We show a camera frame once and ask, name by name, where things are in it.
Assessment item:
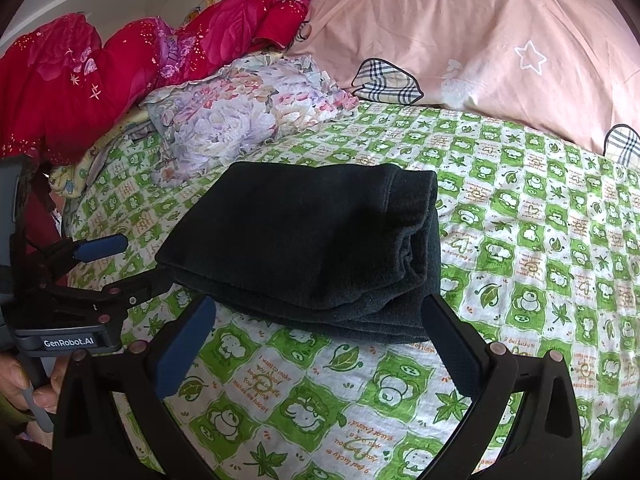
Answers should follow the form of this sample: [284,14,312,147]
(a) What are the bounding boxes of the pink quilt with plaid hearts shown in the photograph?
[291,0,639,153]

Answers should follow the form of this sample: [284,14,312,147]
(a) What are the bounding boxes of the red floral quilt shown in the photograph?
[0,0,317,241]

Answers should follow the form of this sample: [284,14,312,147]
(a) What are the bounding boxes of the pale floral pillow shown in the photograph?
[46,52,360,198]

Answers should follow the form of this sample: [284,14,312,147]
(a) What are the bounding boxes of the person's left hand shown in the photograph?
[1,353,70,414]

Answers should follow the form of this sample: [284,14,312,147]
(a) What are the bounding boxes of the black pants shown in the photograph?
[155,162,442,344]

